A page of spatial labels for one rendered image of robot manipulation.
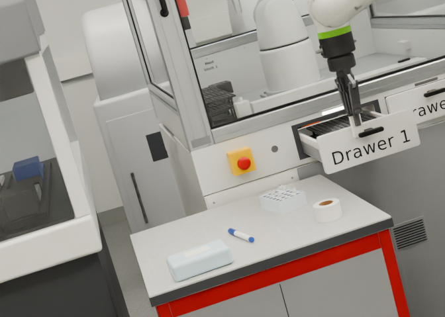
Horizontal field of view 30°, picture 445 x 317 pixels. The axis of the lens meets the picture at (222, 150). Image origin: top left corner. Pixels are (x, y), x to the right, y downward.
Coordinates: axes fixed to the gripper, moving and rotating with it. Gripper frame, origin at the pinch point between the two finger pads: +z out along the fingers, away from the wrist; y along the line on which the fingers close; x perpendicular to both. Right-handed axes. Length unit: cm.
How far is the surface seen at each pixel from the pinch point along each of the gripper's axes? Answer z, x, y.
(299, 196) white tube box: 14.2, -20.9, 0.7
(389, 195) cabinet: 31.7, 14.2, -28.5
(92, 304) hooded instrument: 29, -84, -10
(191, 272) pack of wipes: 16, -58, 29
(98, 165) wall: 53, -74, -353
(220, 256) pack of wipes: 14, -50, 29
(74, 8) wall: -54, -59, -352
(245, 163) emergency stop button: 5.7, -29.6, -21.2
